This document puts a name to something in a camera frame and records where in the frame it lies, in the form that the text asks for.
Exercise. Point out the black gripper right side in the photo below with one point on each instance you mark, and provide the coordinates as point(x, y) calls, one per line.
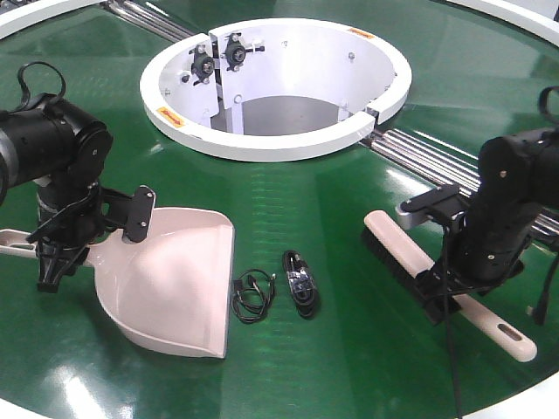
point(485, 253)

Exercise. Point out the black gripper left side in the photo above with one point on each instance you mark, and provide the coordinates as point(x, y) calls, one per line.
point(69, 219)

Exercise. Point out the pink hand brush black bristles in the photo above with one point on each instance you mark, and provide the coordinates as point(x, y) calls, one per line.
point(407, 255)

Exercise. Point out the pink plastic dustpan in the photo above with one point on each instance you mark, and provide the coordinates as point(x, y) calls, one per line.
point(170, 293)

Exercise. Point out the green conveyor belt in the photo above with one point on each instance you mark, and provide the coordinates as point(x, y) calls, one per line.
point(342, 339)

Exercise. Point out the steel rollers right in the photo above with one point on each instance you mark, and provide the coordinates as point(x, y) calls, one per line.
point(419, 153)

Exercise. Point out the steel rollers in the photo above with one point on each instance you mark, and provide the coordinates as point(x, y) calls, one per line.
point(419, 153)
point(150, 19)

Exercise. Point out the orange warning label front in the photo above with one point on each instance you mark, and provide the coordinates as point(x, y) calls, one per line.
point(173, 118)

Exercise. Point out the orange warning label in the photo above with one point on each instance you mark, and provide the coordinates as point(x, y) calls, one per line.
point(361, 33)
point(173, 118)

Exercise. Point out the steel rollers top left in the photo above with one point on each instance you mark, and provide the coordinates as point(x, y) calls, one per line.
point(150, 19)

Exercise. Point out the orange warning label rear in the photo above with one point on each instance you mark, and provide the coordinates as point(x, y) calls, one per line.
point(361, 33)

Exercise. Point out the white outer rim top left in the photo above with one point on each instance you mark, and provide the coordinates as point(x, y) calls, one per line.
point(24, 16)

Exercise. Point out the white rim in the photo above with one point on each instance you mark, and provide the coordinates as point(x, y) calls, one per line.
point(540, 20)
point(24, 16)

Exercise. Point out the white outer rim top right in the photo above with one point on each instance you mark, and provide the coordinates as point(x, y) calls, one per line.
point(540, 20)

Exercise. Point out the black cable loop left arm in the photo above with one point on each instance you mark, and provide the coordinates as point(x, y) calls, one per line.
point(39, 80)

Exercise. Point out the left black bearing mount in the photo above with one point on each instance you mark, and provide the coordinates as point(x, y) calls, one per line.
point(203, 64)

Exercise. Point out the black bearing mount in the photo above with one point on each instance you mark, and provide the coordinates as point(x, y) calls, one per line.
point(203, 64)
point(236, 51)

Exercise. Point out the white central ring housing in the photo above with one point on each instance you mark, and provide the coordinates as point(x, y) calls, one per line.
point(316, 89)

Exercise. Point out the right black bearing mount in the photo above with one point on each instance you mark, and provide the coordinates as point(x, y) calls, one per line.
point(236, 51)

